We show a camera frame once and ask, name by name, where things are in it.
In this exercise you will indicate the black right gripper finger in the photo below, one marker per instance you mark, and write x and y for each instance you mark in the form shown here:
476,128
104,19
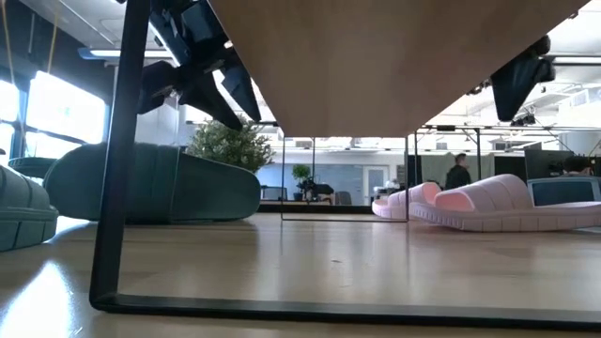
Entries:
519,84

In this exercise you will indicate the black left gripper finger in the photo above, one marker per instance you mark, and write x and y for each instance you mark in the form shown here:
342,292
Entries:
241,84
209,98

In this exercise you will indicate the black ceiling spotlight cluster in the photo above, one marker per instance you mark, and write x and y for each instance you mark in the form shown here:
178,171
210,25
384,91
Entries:
523,120
479,88

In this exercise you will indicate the black background workstation frame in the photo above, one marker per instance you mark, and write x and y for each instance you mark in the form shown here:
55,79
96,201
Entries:
478,155

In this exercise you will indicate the small potted green plant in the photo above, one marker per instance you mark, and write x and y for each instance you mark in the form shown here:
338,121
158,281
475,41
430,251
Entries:
230,145

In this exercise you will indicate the tall background potted plant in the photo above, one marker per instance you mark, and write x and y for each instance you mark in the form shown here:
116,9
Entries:
300,173

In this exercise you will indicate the grey framed monitor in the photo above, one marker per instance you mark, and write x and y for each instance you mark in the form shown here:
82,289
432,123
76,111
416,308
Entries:
563,192

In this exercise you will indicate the wooden shelf with black frame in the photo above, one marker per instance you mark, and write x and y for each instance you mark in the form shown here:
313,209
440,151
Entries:
375,70

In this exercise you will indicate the person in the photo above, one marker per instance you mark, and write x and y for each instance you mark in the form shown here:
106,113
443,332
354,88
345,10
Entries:
577,165
457,178

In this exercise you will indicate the dark computer monitor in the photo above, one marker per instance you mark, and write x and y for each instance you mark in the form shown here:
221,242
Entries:
544,164

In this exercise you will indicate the long ceiling light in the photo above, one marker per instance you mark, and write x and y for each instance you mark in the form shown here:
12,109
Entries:
103,53

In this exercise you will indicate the pink rubber slide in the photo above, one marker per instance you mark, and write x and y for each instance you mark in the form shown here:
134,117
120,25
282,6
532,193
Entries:
399,204
507,197

